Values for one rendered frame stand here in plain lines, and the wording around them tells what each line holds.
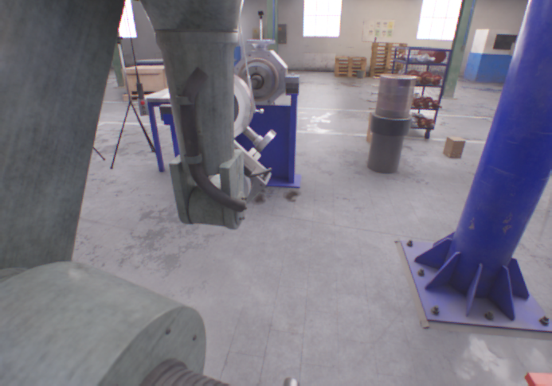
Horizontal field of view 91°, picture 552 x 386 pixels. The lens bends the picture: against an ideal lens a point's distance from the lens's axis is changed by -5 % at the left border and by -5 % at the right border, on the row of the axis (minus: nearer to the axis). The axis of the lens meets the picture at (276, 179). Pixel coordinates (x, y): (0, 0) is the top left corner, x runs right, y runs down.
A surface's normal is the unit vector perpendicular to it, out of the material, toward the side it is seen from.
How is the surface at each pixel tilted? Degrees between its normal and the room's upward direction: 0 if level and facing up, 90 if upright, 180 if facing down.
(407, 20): 90
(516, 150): 90
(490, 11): 90
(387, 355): 0
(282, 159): 90
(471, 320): 0
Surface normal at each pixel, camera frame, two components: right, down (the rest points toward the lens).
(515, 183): -0.48, 0.39
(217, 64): 0.63, 0.38
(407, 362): 0.00, -0.89
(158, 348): 0.95, 0.14
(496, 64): -0.15, 0.44
